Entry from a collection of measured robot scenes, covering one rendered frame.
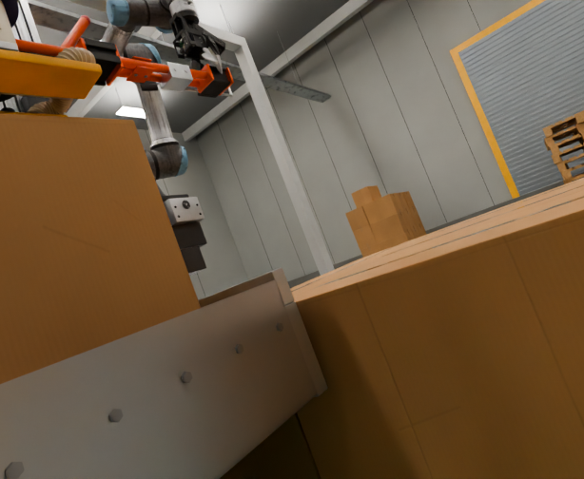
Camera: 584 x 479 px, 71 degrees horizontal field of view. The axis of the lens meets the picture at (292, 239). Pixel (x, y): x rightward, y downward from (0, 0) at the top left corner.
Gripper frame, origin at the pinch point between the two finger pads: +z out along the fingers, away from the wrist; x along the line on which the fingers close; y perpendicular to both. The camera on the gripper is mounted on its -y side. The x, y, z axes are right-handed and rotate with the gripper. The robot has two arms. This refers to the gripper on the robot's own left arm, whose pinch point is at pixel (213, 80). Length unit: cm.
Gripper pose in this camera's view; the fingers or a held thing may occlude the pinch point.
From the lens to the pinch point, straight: 134.2
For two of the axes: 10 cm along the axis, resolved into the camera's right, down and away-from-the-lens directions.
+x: 6.8, -3.0, -6.7
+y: -6.5, 1.8, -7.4
